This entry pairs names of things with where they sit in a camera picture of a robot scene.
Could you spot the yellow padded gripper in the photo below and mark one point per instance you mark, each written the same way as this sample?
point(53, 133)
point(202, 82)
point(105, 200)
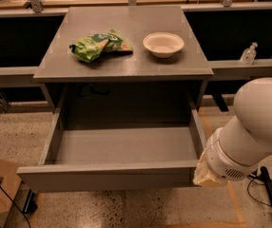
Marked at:
point(222, 161)

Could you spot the grey top drawer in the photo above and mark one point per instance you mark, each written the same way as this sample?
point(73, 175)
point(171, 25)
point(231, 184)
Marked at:
point(138, 138)

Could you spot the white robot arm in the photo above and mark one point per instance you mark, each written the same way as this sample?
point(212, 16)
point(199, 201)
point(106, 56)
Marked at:
point(234, 151)

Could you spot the grey drawer cabinet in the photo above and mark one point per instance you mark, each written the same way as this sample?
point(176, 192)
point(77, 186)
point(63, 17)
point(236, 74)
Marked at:
point(123, 89)

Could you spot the clear sanitizer pump bottle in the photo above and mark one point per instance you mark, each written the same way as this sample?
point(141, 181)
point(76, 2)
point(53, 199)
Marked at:
point(249, 55)

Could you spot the white paper bowl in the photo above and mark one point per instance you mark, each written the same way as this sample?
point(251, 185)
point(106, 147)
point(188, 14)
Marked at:
point(163, 44)

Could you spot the green chip bag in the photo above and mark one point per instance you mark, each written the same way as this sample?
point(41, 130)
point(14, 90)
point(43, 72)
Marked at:
point(89, 48)

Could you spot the grey metal shelf rail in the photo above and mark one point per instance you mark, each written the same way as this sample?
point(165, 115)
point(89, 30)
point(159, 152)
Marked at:
point(231, 70)

